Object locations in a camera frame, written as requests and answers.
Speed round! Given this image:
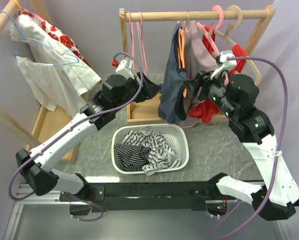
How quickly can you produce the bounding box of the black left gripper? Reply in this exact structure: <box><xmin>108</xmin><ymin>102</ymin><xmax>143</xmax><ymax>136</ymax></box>
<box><xmin>113</xmin><ymin>71</ymin><xmax>162</xmax><ymax>112</ymax></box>

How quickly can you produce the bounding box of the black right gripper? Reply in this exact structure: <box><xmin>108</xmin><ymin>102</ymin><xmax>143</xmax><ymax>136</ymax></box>
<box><xmin>182</xmin><ymin>66</ymin><xmax>237</xmax><ymax>118</ymax></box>

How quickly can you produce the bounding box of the navy blue tank top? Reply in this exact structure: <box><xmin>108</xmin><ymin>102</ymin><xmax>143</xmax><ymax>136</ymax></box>
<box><xmin>158</xmin><ymin>23</ymin><xmax>188</xmax><ymax>124</ymax></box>

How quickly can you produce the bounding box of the orange plastic hanger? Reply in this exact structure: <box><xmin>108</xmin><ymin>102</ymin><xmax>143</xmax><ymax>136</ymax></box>
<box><xmin>177</xmin><ymin>27</ymin><xmax>188</xmax><ymax>98</ymax></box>

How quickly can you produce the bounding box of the pink wire hanger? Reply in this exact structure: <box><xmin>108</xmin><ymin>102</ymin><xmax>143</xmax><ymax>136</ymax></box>
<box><xmin>136</xmin><ymin>11</ymin><xmax>148</xmax><ymax>76</ymax></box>
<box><xmin>128</xmin><ymin>11</ymin><xmax>137</xmax><ymax>76</ymax></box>

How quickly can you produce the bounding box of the white striped tank top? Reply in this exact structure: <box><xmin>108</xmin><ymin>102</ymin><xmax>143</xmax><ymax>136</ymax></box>
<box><xmin>117</xmin><ymin>126</ymin><xmax>182</xmax><ymax>176</ymax></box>

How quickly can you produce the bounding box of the black striped tank top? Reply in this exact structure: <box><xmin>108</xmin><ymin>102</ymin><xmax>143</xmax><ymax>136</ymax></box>
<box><xmin>114</xmin><ymin>143</ymin><xmax>151</xmax><ymax>172</ymax></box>

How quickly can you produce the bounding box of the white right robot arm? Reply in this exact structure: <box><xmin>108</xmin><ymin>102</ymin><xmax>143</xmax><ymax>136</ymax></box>
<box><xmin>183</xmin><ymin>71</ymin><xmax>299</xmax><ymax>221</ymax></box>

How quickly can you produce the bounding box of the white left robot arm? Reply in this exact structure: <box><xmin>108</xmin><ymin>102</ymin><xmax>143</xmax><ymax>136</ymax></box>
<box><xmin>16</xmin><ymin>72</ymin><xmax>161</xmax><ymax>201</ymax></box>

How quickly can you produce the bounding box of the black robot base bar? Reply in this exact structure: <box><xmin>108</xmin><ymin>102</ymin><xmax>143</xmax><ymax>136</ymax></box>
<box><xmin>59</xmin><ymin>181</ymin><xmax>234</xmax><ymax>211</ymax></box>

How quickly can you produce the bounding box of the red tank top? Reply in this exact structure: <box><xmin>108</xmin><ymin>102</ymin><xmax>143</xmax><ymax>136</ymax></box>
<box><xmin>188</xmin><ymin>24</ymin><xmax>249</xmax><ymax>125</ymax></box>

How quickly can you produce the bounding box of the mauve tank top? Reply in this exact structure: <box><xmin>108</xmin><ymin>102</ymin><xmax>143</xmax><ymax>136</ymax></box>
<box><xmin>178</xmin><ymin>20</ymin><xmax>220</xmax><ymax>129</ymax></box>

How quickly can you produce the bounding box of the pink plastic hanger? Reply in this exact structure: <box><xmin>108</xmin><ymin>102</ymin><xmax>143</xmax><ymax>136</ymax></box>
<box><xmin>184</xmin><ymin>5</ymin><xmax>224</xmax><ymax>80</ymax></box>

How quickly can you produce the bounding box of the beige wooden hanger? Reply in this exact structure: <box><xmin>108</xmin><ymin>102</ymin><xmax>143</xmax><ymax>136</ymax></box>
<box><xmin>215</xmin><ymin>5</ymin><xmax>262</xmax><ymax>86</ymax></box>

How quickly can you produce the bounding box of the wooden clothes rack centre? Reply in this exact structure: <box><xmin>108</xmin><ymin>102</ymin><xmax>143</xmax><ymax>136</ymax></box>
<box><xmin>119</xmin><ymin>5</ymin><xmax>276</xmax><ymax>125</ymax></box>

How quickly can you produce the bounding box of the wooden clothes rack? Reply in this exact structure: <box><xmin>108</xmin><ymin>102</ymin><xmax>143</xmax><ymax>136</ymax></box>
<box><xmin>0</xmin><ymin>0</ymin><xmax>90</xmax><ymax>161</ymax></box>
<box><xmin>119</xmin><ymin>5</ymin><xmax>276</xmax><ymax>125</ymax></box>

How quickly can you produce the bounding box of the white perforated plastic basket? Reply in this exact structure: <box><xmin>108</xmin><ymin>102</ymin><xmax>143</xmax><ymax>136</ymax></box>
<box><xmin>111</xmin><ymin>123</ymin><xmax>189</xmax><ymax>175</ymax></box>

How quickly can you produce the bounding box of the white dress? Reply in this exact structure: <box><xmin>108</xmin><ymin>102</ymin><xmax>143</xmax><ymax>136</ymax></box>
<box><xmin>10</xmin><ymin>14</ymin><xmax>101</xmax><ymax>117</ymax></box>

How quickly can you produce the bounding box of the red floral white garment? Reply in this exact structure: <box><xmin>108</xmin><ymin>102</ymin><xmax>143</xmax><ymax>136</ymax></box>
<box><xmin>40</xmin><ymin>19</ymin><xmax>93</xmax><ymax>68</ymax></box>

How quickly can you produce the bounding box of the wooden clothes rack left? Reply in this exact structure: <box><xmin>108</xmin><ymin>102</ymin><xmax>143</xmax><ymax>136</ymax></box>
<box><xmin>0</xmin><ymin>0</ymin><xmax>90</xmax><ymax>161</ymax></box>

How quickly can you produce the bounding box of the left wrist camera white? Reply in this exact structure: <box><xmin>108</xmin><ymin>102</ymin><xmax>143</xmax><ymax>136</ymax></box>
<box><xmin>111</xmin><ymin>57</ymin><xmax>135</xmax><ymax>79</ymax></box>

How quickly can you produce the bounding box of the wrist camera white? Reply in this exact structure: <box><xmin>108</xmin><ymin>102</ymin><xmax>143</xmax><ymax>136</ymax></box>
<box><xmin>211</xmin><ymin>50</ymin><xmax>237</xmax><ymax>79</ymax></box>
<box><xmin>111</xmin><ymin>57</ymin><xmax>135</xmax><ymax>79</ymax></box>

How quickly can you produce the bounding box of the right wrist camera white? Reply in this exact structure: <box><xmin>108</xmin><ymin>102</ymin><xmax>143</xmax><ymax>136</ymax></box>
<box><xmin>211</xmin><ymin>50</ymin><xmax>237</xmax><ymax>79</ymax></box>

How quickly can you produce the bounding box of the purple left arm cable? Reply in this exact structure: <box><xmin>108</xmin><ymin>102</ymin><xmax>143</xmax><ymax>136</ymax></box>
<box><xmin>8</xmin><ymin>51</ymin><xmax>145</xmax><ymax>222</ymax></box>

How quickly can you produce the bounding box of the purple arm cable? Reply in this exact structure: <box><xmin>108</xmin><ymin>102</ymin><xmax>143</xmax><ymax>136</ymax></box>
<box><xmin>208</xmin><ymin>56</ymin><xmax>288</xmax><ymax>240</ymax></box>
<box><xmin>8</xmin><ymin>51</ymin><xmax>145</xmax><ymax>222</ymax></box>

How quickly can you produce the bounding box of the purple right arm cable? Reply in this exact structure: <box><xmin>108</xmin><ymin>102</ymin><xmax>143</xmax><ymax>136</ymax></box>
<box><xmin>208</xmin><ymin>56</ymin><xmax>288</xmax><ymax>240</ymax></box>

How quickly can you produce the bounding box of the blue wire hanger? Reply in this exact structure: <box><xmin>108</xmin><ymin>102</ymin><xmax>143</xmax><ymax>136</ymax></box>
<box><xmin>0</xmin><ymin>9</ymin><xmax>80</xmax><ymax>67</ymax></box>

